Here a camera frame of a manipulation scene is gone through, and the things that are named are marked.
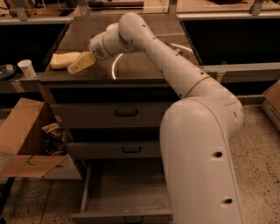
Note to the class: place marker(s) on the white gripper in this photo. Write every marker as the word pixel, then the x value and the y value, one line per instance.
pixel 97 48

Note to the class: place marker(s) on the yellow sponge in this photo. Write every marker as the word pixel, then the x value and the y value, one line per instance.
pixel 63 60

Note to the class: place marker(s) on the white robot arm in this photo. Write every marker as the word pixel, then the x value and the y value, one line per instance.
pixel 194 132

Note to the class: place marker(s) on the top grey drawer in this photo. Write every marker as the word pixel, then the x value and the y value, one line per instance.
pixel 110 115

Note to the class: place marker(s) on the grey drawer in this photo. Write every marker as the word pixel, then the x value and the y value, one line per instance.
pixel 124 191
pixel 110 115
pixel 102 150

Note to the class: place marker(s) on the grey drawer cabinet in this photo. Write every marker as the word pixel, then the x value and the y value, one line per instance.
pixel 125 77

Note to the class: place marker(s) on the middle grey drawer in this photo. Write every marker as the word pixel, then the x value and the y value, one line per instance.
pixel 102 150

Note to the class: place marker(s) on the bottom grey drawer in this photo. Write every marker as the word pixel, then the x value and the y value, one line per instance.
pixel 124 191

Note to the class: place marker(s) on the white bowl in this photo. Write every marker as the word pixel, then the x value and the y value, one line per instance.
pixel 111 27

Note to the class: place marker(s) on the white paper cup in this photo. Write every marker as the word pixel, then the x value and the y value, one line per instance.
pixel 26 67

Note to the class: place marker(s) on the snack bag in box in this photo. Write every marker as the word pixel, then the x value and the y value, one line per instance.
pixel 54 143

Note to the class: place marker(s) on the open cardboard box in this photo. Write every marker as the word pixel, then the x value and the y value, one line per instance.
pixel 22 137

